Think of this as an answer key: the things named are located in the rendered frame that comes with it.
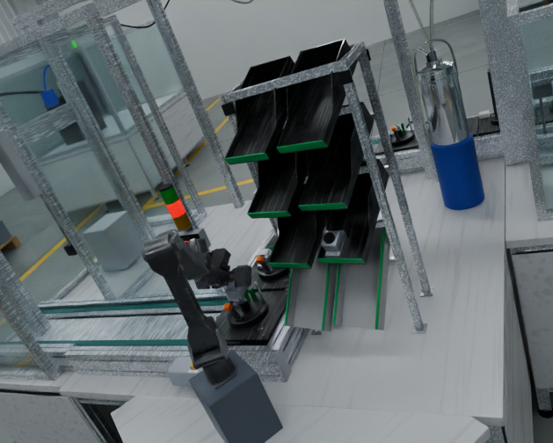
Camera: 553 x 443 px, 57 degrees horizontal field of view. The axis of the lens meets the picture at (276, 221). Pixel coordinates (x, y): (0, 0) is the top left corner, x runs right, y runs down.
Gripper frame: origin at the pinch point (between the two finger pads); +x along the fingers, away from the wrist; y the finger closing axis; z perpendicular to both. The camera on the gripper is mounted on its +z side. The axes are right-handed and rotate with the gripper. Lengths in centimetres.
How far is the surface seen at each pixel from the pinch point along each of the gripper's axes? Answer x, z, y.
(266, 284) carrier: 21.2, 0.7, 0.3
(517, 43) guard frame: 18, 65, -87
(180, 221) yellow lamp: -5.8, 20.0, 17.5
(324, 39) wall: 784, 649, 304
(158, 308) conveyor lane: 17, -6, 47
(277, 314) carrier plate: 9.2, -10.8, -10.7
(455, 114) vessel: 46, 60, -64
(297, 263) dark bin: -13.5, 0.6, -29.9
